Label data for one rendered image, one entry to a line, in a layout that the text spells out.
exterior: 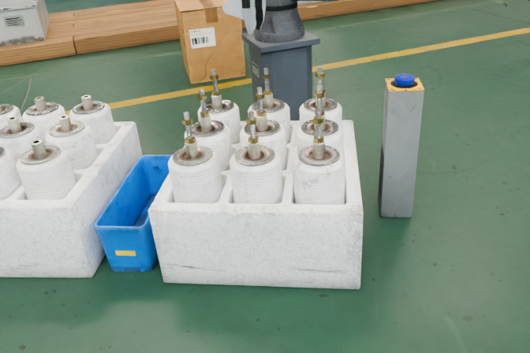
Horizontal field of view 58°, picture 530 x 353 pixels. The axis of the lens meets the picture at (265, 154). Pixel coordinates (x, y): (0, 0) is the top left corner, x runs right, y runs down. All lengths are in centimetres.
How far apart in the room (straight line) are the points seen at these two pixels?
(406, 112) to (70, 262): 75
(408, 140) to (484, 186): 33
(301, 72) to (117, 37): 149
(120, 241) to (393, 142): 60
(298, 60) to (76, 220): 78
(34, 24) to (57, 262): 189
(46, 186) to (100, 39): 179
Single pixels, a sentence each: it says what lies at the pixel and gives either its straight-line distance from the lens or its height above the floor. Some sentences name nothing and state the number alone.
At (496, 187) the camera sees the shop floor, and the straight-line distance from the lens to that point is 132.
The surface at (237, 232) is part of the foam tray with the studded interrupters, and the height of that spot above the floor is 13.
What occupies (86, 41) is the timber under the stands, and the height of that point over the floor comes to 6.
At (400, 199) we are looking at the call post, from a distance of 112.
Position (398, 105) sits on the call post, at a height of 28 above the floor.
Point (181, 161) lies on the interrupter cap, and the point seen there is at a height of 25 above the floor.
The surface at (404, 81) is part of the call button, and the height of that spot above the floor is 33.
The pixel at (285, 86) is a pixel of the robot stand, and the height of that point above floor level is 17.
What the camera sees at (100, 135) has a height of 19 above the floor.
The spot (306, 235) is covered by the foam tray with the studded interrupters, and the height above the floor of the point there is 13.
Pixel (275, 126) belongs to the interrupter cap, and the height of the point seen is 25.
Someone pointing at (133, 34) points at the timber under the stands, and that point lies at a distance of 274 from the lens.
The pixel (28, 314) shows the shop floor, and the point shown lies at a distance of 106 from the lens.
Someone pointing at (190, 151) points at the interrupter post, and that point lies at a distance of 89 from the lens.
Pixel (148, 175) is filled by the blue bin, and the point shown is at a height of 7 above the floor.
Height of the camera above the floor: 67
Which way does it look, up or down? 28 degrees down
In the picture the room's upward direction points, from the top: 4 degrees counter-clockwise
